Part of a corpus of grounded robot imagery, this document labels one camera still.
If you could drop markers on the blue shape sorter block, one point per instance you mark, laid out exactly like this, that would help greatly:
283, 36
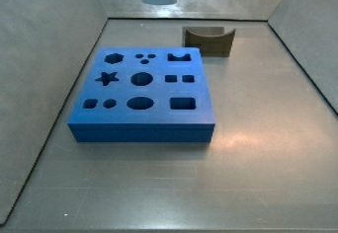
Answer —
145, 94

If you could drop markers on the dark curved cradle block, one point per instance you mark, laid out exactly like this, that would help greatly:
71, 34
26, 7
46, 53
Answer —
213, 40

